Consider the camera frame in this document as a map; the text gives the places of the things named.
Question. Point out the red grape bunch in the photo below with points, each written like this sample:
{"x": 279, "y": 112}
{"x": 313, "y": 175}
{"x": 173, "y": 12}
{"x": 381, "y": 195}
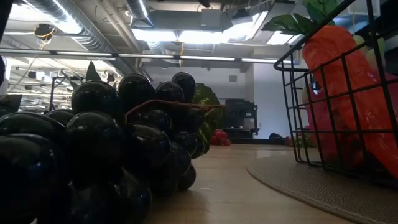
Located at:
{"x": 220, "y": 137}

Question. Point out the black grape bunch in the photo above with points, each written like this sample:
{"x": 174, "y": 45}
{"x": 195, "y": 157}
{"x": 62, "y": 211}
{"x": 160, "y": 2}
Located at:
{"x": 93, "y": 140}

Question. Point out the pink dragon fruit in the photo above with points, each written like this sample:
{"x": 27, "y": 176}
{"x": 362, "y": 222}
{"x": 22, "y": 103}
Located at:
{"x": 317, "y": 124}

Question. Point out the orange carrot with leaves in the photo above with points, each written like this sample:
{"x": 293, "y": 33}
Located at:
{"x": 329, "y": 46}

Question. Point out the black machine cabinet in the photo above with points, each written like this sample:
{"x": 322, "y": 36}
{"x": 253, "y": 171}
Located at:
{"x": 241, "y": 115}

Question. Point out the long ceiling light bar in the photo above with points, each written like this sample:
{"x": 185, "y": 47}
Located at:
{"x": 146, "y": 56}

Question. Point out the small dark rounded object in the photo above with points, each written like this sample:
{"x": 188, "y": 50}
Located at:
{"x": 276, "y": 136}

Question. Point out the grey ceiling ventilation box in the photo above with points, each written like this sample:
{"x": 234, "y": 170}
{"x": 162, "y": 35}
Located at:
{"x": 213, "y": 18}

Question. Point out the snake plant in white pot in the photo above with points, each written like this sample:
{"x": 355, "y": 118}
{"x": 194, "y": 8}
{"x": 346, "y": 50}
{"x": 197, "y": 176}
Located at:
{"x": 92, "y": 74}

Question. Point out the round grey placemat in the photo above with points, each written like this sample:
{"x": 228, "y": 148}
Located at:
{"x": 311, "y": 196}

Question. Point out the background robot station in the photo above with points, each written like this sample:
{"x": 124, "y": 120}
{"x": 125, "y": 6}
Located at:
{"x": 59, "y": 90}

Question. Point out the dark computer monitor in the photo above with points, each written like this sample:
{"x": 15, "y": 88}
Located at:
{"x": 11, "y": 102}

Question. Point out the black aluminium table frame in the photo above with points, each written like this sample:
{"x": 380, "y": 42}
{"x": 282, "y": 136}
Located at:
{"x": 248, "y": 141}

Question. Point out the silver ventilation duct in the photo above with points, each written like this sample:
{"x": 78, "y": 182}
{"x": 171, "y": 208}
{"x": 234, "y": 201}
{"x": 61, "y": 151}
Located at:
{"x": 77, "y": 28}

